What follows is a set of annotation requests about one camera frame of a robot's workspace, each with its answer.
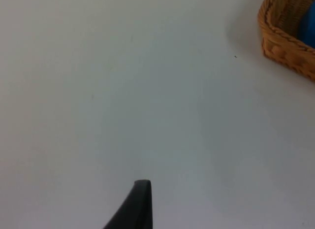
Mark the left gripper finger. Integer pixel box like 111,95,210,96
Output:
102,179,154,229

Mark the pale brown wicker basket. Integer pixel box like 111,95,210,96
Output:
257,0,315,83

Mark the blue block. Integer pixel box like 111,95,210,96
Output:
296,1,315,49

